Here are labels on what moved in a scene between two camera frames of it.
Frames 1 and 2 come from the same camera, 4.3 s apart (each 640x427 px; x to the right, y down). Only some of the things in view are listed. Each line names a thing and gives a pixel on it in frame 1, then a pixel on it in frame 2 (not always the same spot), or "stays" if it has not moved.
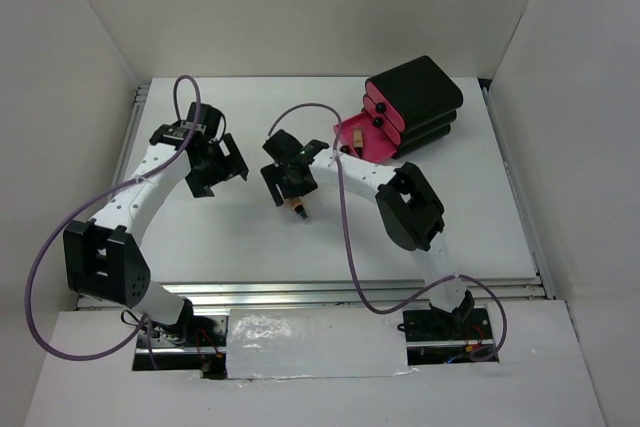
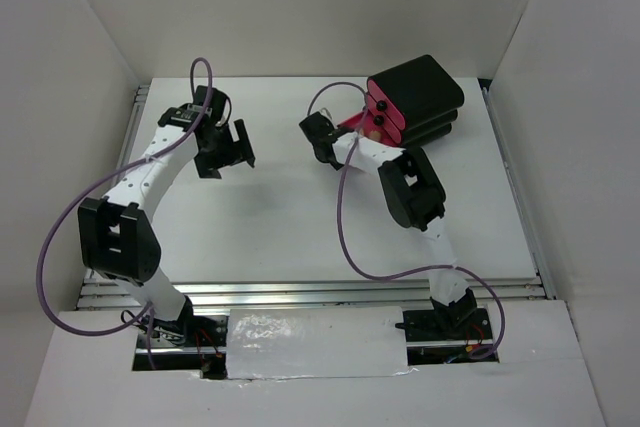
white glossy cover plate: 321,342 stays
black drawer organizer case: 426,99 stays
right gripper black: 269,174 → 338,166
